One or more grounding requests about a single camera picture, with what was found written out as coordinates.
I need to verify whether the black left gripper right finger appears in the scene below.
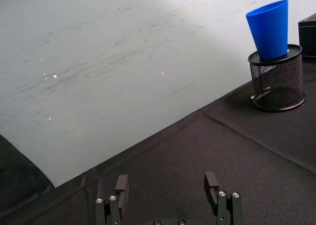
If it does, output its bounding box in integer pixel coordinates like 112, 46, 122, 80
203, 171, 244, 225

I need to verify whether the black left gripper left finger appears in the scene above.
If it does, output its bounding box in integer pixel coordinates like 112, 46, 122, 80
95, 174, 129, 225

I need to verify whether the black mesh pen holder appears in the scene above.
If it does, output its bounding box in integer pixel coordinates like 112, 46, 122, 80
247, 44, 306, 112

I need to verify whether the black tissue box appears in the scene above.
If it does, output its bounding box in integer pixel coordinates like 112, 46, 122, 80
298, 12, 316, 60

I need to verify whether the black table cloth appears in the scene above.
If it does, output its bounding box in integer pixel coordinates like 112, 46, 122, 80
0, 58, 316, 225

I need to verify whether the blue plastic cup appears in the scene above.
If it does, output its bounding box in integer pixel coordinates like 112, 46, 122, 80
245, 0, 289, 61

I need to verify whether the pale wall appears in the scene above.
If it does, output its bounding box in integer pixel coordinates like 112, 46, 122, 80
0, 0, 316, 188

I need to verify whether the dark fabric drape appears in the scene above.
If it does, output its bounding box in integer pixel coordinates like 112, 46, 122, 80
0, 133, 55, 211

